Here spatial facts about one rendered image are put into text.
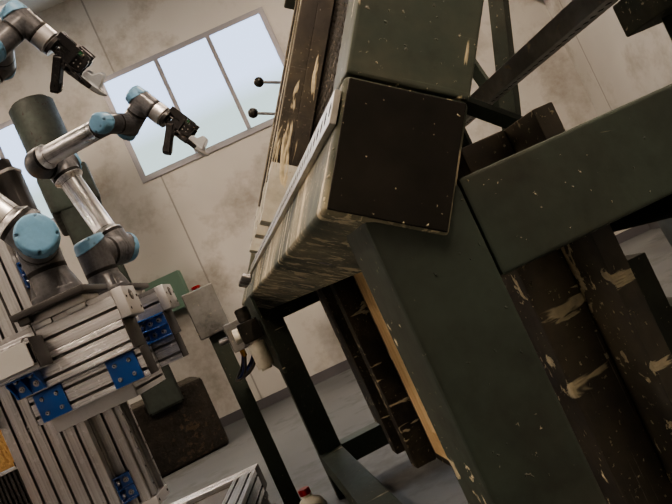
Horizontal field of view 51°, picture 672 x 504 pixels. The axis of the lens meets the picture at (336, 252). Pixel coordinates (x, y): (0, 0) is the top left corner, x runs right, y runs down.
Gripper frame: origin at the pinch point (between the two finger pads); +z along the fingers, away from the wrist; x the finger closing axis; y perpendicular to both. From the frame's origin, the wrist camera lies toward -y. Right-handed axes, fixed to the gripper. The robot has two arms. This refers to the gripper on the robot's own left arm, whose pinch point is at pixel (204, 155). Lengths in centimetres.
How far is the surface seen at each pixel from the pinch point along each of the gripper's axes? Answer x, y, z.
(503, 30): -65, 75, 60
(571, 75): 354, 249, 120
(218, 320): 5, -45, 40
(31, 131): 256, -61, -178
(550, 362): -174, 4, 90
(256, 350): -54, -36, 59
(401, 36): -195, 17, 57
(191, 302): 3, -46, 28
